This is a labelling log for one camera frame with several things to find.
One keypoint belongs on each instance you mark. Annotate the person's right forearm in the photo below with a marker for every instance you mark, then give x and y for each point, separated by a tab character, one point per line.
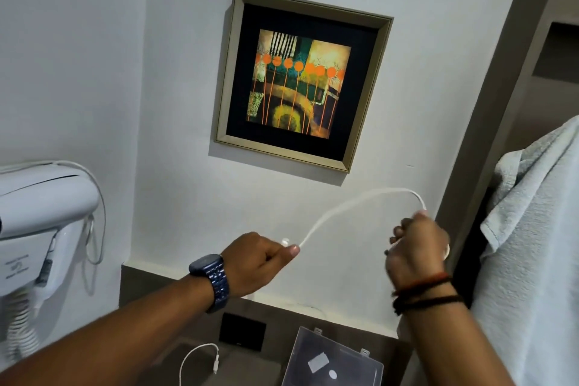
448	345

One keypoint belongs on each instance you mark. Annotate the white wall-mounted hair dryer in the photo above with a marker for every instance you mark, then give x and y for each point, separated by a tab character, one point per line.
38	236

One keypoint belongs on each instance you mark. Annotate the person's right hand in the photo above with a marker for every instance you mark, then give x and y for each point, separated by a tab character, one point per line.
414	254

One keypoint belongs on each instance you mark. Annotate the person's left hand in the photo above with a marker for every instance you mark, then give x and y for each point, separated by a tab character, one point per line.
251	263

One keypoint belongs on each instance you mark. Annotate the person's left forearm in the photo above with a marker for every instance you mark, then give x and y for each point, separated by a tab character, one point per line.
108	336

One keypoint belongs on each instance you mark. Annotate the white towel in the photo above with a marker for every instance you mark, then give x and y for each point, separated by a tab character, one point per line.
529	263

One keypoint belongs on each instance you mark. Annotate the blue wrist watch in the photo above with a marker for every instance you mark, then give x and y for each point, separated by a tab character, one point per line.
211	279

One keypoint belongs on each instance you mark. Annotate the framed abstract painting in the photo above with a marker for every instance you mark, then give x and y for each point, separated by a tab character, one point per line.
301	80

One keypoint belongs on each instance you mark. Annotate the person's left fingers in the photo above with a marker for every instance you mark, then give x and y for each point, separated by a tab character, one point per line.
282	252

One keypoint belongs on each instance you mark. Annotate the person's right fingers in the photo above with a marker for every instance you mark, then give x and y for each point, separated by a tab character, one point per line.
398	236

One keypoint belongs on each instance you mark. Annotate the black wall socket plate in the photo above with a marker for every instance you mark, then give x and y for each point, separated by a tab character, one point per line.
242	331

